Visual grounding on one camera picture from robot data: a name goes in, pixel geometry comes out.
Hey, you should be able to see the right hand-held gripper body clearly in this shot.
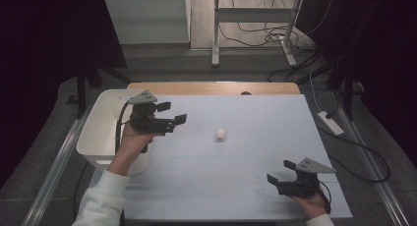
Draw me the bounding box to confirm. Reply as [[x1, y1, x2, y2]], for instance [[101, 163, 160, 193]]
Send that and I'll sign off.
[[276, 157, 336, 198]]

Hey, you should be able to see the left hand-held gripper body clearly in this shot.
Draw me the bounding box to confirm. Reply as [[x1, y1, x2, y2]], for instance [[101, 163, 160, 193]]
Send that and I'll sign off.
[[127, 89, 177, 154]]

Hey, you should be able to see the white plastic storage bin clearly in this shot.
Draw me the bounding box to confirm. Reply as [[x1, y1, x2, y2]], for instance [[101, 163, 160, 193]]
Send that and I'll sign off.
[[76, 88, 155, 177]]

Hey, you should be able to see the person's right hand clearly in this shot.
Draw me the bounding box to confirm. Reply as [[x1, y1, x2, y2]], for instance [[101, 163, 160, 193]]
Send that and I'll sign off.
[[289, 190, 329, 219]]

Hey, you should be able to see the person's left hand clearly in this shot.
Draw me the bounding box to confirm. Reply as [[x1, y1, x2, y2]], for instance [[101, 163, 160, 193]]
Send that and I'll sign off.
[[107, 121, 155, 178]]

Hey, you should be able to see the pale table cover board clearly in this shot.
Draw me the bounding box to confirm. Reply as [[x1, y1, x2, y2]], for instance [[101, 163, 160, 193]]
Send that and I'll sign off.
[[89, 93, 353, 222]]

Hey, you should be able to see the white power strip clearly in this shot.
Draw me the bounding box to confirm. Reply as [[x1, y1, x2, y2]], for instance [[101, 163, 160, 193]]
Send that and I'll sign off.
[[317, 110, 345, 137]]

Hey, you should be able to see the black metal stand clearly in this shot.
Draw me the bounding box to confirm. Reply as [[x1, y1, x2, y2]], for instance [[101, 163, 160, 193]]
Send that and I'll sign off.
[[66, 55, 133, 120], [327, 52, 366, 122]]

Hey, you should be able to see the white cabinet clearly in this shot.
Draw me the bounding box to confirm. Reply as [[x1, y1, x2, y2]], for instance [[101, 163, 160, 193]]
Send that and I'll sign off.
[[103, 0, 192, 45]]

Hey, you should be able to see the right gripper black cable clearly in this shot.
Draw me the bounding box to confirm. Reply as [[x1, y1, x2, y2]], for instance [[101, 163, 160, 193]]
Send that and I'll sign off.
[[318, 181, 332, 215]]

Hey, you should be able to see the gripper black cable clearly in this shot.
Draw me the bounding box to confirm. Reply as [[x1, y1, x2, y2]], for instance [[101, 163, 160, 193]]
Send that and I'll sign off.
[[318, 181, 332, 215], [114, 99, 133, 155]]

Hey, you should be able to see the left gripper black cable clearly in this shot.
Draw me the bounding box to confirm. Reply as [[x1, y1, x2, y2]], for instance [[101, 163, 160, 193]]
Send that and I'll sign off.
[[114, 99, 133, 155]]

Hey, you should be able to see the aluminium floor rail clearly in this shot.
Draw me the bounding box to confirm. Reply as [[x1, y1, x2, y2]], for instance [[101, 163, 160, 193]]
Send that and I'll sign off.
[[329, 90, 405, 226], [21, 101, 96, 226]]

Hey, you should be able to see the thin white cable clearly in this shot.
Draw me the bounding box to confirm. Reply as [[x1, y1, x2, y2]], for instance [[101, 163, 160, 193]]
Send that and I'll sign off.
[[309, 71, 323, 113]]

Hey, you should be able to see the long black floor cable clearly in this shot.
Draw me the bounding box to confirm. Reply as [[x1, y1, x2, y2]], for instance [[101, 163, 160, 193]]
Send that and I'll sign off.
[[316, 123, 391, 184]]

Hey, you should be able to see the black cable beside table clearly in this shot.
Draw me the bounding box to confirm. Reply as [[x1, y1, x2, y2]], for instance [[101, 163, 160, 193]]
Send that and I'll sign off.
[[72, 161, 90, 220]]

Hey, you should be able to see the tangle of floor cables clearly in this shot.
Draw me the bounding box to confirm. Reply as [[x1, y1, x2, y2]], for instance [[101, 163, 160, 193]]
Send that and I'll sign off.
[[218, 0, 333, 54]]

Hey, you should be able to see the white metal desk frame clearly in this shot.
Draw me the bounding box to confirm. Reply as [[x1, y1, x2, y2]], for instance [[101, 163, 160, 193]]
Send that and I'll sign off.
[[210, 0, 305, 69]]

